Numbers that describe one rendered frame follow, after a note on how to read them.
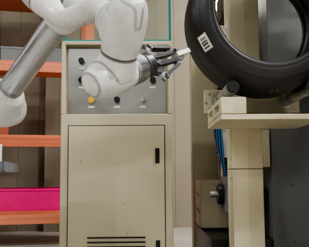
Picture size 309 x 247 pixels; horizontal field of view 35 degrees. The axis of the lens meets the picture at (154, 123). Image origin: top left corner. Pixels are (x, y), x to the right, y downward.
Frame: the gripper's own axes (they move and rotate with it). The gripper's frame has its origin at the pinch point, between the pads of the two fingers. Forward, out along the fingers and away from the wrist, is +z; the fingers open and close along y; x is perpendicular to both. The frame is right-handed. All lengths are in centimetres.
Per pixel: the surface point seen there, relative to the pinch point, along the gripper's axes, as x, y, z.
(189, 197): -304, 76, 278
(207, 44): 0.3, -0.2, 15.3
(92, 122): -89, -8, 28
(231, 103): -2.5, 21.8, 13.3
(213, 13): 6.3, -8.1, 19.1
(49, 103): -334, -93, 194
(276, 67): 12.3, 19.1, 25.9
